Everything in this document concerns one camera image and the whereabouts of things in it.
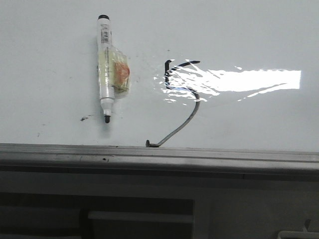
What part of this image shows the white object bottom right corner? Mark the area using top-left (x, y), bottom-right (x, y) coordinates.
top-left (277, 219), bottom-right (319, 239)

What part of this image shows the grey slotted panel below board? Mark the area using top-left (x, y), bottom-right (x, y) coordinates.
top-left (0, 193), bottom-right (194, 239)

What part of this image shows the white whiteboard with aluminium frame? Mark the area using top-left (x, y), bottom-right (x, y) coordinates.
top-left (0, 0), bottom-right (319, 176)

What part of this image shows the white black-tipped whiteboard marker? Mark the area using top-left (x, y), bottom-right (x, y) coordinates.
top-left (97, 14), bottom-right (130, 123)

